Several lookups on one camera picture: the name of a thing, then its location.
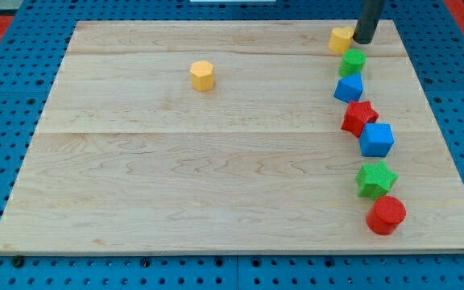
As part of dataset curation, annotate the yellow hexagon block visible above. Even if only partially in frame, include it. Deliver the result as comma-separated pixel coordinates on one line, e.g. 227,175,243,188
189,60,214,92

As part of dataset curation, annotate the wooden board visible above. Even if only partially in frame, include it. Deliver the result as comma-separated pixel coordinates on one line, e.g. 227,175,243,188
0,20,464,256

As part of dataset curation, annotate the red star block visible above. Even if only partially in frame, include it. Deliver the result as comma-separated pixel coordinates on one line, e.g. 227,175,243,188
341,101,379,138

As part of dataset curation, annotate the blue triangle block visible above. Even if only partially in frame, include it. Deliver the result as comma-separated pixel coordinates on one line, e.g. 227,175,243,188
333,73,363,103

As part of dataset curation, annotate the blue cube block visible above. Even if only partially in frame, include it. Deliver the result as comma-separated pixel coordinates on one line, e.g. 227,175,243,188
359,122,394,157

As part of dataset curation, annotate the green star block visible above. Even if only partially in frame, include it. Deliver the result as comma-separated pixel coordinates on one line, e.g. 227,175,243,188
355,160,399,201

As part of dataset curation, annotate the green cylinder block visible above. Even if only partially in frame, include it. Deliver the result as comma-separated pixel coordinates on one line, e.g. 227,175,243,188
338,48,367,77

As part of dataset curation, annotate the yellow heart block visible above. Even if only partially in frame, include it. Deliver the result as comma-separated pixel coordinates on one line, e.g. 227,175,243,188
328,26,354,54

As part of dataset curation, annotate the red cylinder block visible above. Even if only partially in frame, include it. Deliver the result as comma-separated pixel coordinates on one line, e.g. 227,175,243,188
366,196,407,235

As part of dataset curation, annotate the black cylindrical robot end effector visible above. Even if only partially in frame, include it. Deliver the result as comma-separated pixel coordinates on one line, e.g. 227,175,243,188
353,0,386,44

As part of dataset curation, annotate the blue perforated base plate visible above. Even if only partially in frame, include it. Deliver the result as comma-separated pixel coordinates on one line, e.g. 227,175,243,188
0,0,464,289

